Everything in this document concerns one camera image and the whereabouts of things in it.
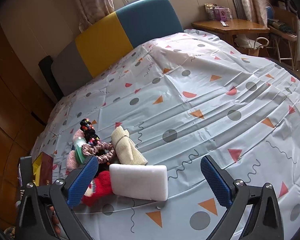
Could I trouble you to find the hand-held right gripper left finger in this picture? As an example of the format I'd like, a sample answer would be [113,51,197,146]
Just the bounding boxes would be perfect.
[15,155,99,240]

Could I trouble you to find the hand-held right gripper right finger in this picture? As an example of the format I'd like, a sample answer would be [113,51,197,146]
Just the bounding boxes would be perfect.
[200,155,285,240]

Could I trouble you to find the red fuzzy sock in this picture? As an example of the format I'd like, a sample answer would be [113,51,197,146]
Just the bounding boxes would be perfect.
[81,171,113,207]

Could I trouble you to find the pink fuzzy sock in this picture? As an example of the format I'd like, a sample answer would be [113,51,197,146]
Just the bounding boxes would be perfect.
[66,129,85,170]

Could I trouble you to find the mauve satin scrunchie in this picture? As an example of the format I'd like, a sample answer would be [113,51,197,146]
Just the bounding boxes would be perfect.
[81,142,116,163]

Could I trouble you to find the beige cloth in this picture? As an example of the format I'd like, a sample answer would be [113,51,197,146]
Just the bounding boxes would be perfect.
[111,127,149,166]

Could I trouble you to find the white foam sponge block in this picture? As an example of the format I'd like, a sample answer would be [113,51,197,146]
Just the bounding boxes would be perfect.
[109,164,168,202]

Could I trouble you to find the person's left hand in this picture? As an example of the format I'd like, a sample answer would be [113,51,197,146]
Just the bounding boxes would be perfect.
[51,204,63,234]

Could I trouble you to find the green round brush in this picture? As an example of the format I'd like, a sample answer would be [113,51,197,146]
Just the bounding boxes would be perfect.
[73,139,87,163]

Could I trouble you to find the wooden wardrobe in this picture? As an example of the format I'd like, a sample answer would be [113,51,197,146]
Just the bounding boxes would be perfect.
[0,12,58,230]

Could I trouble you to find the black rolled mat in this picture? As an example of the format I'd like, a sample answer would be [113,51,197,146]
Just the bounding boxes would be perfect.
[38,56,65,103]

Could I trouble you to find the grey yellow blue headboard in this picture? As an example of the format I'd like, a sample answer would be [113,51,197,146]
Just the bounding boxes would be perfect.
[51,0,185,97]

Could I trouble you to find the wooden desk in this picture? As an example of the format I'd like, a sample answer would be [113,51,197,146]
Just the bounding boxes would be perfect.
[191,19,270,48]

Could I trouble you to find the wooden chair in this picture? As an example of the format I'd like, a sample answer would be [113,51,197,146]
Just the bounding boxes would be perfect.
[267,6,300,71]

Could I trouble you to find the purple box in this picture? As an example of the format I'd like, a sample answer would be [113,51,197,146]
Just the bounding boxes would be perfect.
[213,7,230,22]

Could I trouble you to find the gold brown box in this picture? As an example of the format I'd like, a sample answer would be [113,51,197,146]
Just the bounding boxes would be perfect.
[204,3,218,20]

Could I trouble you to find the blue fan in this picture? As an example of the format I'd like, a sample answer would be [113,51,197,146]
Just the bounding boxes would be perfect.
[265,5,276,22]

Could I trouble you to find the black beaded hair ties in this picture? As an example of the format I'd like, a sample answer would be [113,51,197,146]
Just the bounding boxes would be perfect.
[80,118,101,146]

